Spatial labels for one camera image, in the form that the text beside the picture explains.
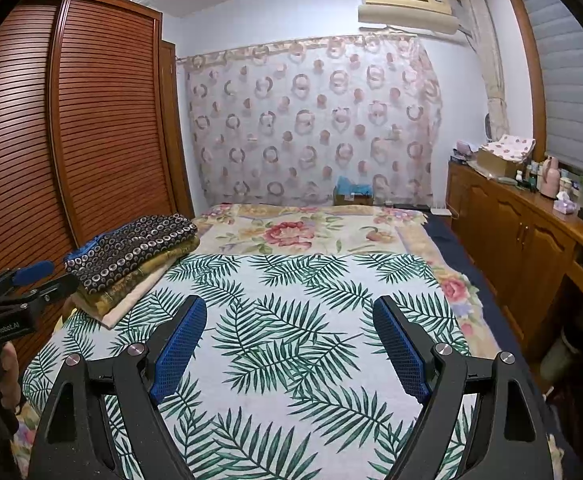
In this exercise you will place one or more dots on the wooden sideboard cabinet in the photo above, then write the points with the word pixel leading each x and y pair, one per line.
pixel 511 250

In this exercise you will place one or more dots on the blue plastic bag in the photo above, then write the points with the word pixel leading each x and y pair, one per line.
pixel 354 186

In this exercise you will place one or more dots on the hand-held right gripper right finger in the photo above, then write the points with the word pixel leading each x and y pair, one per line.
pixel 401 355

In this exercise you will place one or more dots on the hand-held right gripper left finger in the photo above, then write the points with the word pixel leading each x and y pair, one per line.
pixel 176 355

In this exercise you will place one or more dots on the yellow patterned folded cloth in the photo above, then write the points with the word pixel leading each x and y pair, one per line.
pixel 121 292

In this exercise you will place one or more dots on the tissue pack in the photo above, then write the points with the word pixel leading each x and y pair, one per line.
pixel 565 205

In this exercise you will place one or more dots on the wooden window frame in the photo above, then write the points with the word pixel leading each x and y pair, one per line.
pixel 529 70

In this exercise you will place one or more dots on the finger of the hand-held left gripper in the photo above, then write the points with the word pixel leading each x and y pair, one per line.
pixel 33 272
pixel 56 291

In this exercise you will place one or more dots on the wall air conditioner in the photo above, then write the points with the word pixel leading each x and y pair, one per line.
pixel 406 7

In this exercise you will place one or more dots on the leaf-print bed sheet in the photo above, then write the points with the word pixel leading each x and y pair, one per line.
pixel 296 335

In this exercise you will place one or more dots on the sheer circle-print curtain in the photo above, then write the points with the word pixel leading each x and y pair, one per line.
pixel 311 125

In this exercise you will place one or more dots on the person's left hand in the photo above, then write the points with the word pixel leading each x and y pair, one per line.
pixel 10 370

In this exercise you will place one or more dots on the cardboard box with cloth cover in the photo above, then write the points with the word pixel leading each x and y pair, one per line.
pixel 496 165

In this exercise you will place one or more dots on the dark circle-print pajama top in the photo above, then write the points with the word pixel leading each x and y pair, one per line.
pixel 136 245

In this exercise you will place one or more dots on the white power strip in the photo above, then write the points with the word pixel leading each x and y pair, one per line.
pixel 440 210

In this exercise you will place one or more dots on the wooden louvered wardrobe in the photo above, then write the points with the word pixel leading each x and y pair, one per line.
pixel 96 135

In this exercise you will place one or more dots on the grey waste bin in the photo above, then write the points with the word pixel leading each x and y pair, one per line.
pixel 564 355

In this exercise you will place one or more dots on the grey window blind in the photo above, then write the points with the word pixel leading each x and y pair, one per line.
pixel 571 85

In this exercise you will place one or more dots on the floral blanket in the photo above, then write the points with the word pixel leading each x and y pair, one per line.
pixel 296 232

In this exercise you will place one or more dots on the beige folded cloth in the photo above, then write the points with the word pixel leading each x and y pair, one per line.
pixel 121 312

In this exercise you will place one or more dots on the pink pouch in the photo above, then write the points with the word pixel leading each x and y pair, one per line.
pixel 465 151

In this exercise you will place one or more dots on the beige tied curtain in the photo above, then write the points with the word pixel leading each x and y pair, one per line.
pixel 489 70

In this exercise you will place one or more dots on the pink thermos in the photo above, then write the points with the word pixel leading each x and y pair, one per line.
pixel 550 177

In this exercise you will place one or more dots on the row of small bottles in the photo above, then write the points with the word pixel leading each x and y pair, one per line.
pixel 527 176

